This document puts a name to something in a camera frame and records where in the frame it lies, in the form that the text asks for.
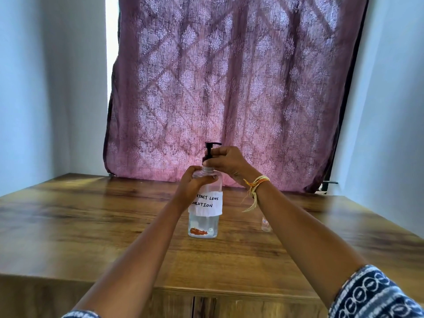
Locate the person's right hand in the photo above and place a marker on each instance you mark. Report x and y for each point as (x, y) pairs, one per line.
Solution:
(233, 162)

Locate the person's left hand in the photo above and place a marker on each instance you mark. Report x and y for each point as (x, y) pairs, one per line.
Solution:
(187, 192)

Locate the person's left thumb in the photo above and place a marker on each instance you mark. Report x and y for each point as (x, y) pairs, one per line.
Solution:
(206, 181)

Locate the person's right thumb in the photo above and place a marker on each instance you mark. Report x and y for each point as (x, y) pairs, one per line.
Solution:
(212, 160)

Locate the black pump dispenser head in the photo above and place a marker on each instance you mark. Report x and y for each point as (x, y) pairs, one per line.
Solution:
(209, 148)

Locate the clear bottle with white label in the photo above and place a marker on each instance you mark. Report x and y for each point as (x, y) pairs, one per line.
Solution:
(203, 225)

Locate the person's left forearm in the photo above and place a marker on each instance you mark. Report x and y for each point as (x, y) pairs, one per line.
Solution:
(139, 261)

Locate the person's right forearm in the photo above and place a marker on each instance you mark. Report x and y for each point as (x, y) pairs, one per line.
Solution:
(308, 241)

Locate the small clear container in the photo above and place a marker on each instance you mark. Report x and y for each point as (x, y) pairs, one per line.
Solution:
(266, 225)

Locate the purple patterned curtain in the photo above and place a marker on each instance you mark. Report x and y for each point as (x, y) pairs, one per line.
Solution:
(232, 79)

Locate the blue white patterned left sleeve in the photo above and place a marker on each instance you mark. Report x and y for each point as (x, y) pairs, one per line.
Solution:
(81, 314)

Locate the blue white patterned sleeve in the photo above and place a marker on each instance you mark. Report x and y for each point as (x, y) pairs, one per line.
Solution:
(374, 294)
(81, 314)

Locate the blue white patterned right sleeve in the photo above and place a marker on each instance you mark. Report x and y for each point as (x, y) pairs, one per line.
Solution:
(374, 294)

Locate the black metal bracket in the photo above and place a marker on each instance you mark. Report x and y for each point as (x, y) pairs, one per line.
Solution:
(328, 183)

